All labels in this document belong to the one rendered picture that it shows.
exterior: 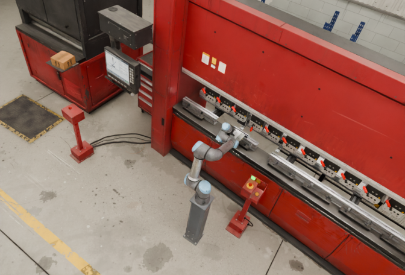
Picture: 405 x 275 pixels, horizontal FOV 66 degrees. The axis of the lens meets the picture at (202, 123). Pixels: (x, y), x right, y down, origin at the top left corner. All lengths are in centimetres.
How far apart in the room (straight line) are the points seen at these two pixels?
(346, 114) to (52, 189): 332
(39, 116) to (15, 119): 31
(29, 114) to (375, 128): 438
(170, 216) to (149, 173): 67
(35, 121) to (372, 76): 423
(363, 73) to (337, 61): 19
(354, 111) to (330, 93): 22
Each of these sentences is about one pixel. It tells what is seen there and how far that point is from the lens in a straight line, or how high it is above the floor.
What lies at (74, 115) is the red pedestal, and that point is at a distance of 384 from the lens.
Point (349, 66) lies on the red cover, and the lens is 255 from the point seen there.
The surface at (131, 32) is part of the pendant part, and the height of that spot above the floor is 192.
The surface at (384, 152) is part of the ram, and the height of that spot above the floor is 171.
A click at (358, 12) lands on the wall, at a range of 700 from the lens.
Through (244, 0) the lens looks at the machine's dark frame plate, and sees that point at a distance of 296.
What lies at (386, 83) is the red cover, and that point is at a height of 224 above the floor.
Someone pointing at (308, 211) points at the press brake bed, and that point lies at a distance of 346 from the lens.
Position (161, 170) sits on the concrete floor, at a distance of 423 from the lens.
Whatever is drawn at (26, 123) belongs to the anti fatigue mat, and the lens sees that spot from 504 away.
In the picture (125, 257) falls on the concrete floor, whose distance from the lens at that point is 368.
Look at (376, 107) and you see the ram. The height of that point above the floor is 203.
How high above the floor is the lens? 340
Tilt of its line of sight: 44 degrees down
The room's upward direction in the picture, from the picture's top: 10 degrees clockwise
